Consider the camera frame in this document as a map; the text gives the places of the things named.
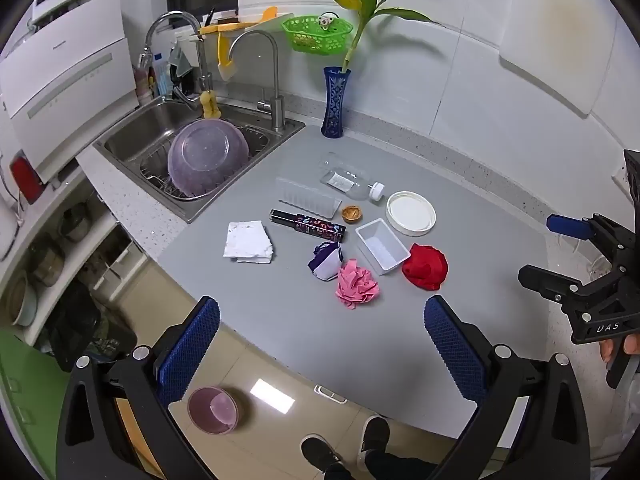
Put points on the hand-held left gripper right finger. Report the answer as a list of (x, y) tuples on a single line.
[(455, 350)]

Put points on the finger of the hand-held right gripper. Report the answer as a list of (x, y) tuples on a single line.
[(567, 225), (545, 280)]

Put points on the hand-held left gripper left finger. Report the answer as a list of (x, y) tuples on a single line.
[(190, 350)]

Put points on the pink plastic bin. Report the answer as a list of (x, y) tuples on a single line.
[(212, 410)]

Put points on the red cloth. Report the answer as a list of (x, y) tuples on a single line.
[(425, 267)]

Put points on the pink cloth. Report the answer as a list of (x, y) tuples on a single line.
[(356, 285)]

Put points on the white tissue paper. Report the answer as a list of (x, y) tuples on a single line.
[(247, 240)]

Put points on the white rectangular plastic container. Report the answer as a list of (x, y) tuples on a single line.
[(382, 247)]

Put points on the round white plastic lid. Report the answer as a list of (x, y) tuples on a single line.
[(411, 212)]

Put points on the purple and white pouch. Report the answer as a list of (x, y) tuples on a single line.
[(326, 262)]

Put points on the dark floral patterned box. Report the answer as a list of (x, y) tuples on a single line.
[(310, 225)]

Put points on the person's right hand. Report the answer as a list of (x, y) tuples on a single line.
[(607, 352)]

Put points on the black plastic bag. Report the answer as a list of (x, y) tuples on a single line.
[(80, 325)]

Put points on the person's right black shoe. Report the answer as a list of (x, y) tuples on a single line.
[(374, 440)]

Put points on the person's black shoe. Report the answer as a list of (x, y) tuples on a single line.
[(320, 452), (374, 440)]

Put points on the person's dark trouser legs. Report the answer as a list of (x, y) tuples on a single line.
[(390, 467)]

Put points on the person's left black shoe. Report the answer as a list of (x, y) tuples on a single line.
[(320, 452)]

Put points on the ceramic bowl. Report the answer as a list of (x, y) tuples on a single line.
[(22, 300), (75, 222), (46, 267)]

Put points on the brown walnut shell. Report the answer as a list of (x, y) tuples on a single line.
[(352, 213)]

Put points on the clear plastic tray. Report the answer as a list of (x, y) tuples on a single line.
[(305, 197)]

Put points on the purple plastic basin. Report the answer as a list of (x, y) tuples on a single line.
[(207, 157)]

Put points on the clear plastic bottle white cap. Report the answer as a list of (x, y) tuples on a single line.
[(345, 177)]

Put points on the stainless steel sink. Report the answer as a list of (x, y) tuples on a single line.
[(125, 140)]

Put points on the red plastic container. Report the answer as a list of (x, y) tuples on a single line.
[(26, 180)]

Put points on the yellow sponge brush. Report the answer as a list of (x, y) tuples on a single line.
[(210, 105)]

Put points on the small gooseneck steel faucet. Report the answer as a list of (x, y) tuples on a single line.
[(276, 110)]

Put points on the blue patterned glass vase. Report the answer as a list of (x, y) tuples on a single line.
[(335, 105)]

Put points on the dark red bottle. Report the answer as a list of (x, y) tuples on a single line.
[(143, 85)]

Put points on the blue and white bottle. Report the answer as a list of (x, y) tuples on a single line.
[(161, 77)]

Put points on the white countertop dishwasher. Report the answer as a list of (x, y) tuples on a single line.
[(65, 90)]

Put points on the yellow and white scoop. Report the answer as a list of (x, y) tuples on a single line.
[(226, 57)]

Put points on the green bamboo plant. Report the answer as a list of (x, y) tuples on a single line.
[(367, 0)]

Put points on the small panda toy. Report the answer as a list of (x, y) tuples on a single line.
[(325, 22)]

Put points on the green plastic basket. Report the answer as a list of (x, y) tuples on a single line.
[(310, 40)]

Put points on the yellow plastic rack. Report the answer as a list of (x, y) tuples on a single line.
[(250, 22)]

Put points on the tall pull-down steel faucet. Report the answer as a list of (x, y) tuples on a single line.
[(170, 17)]

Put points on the white wall socket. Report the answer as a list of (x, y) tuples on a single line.
[(619, 180)]

